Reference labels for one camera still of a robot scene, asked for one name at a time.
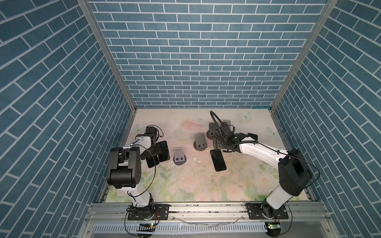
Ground left controller board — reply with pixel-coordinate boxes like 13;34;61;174
136;223;157;238

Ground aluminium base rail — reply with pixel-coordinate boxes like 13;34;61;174
85;201;330;223

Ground aluminium corner post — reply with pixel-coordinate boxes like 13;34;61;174
77;0;137;113
270;0;338;114

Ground controller board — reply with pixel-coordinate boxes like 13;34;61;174
265;222;281;238
136;223;157;238

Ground black phone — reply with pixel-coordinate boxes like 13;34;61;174
145;155;160;168
210;149;227;172

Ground phone with reflective screen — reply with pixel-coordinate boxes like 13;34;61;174
156;141;171;163

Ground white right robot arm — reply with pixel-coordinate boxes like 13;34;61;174
207;122;313;219

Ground aluminium left corner post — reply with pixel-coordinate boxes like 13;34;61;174
77;0;137;113

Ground right controller board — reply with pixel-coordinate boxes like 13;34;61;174
265;222;281;238

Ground aluminium right corner post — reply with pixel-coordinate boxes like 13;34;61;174
270;0;338;114

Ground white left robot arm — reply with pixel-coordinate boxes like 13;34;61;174
106;125;162;220

